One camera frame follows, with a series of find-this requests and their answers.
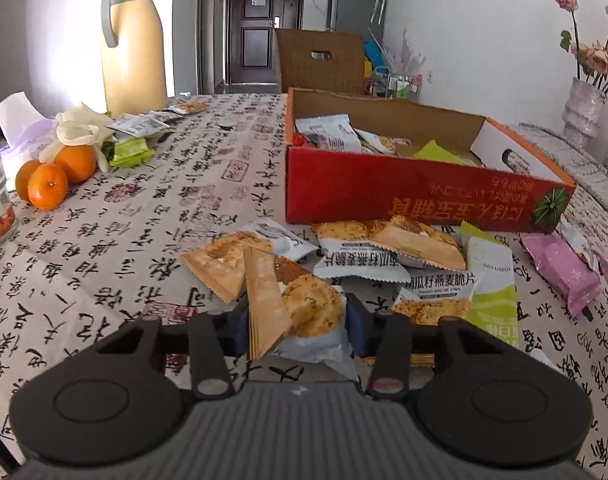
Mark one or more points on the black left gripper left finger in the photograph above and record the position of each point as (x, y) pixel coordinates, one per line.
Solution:
(129, 392)

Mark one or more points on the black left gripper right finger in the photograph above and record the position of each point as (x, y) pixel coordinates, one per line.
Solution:
(470, 393)

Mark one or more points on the green white snack packet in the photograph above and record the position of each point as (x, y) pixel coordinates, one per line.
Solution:
(494, 301)

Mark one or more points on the cookie snack packet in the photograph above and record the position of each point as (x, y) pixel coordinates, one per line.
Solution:
(295, 315)

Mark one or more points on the oat crisp packet lower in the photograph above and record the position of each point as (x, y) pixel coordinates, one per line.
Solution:
(430, 295)

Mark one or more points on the oat crisp packet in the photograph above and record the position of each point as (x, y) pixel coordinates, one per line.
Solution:
(430, 295)
(348, 253)

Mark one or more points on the calligraphy print tablecloth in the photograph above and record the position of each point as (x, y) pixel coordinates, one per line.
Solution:
(112, 251)

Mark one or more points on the pink snack packet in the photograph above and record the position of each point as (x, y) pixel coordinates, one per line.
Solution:
(564, 270)

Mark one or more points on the orange cookie packet left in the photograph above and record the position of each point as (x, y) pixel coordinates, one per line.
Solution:
(220, 266)

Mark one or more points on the orange cookie packet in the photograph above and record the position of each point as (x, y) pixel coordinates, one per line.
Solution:
(418, 242)
(220, 266)

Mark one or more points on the orange cookie packet top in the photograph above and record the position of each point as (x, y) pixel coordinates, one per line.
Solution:
(418, 242)

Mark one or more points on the oat crisp packet centre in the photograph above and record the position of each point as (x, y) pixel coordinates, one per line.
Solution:
(348, 253)

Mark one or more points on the orange fruit front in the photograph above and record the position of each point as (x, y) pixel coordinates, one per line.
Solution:
(47, 187)

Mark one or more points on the orange fruit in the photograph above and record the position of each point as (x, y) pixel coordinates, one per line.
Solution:
(22, 178)
(78, 162)
(47, 187)

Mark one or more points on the orange fruit middle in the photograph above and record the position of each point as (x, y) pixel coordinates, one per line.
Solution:
(78, 162)

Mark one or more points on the orange fruit back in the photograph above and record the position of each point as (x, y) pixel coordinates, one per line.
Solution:
(22, 178)

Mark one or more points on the green packet near oranges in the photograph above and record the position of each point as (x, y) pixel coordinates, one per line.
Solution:
(130, 153)

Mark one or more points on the red cardboard snack box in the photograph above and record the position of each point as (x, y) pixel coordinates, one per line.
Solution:
(447, 167)

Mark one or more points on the pink textured vase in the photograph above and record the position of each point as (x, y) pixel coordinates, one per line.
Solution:
(582, 113)

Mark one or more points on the cream thermos jug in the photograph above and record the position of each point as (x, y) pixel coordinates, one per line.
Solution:
(133, 61)

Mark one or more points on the brown wooden chair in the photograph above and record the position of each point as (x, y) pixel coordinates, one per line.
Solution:
(330, 61)

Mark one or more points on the dried pink roses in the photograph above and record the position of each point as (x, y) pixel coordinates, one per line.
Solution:
(590, 51)

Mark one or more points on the dark entrance door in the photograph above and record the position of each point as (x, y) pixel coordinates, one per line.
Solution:
(252, 45)

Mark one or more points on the wire storage rack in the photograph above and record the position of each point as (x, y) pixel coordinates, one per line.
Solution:
(384, 84)

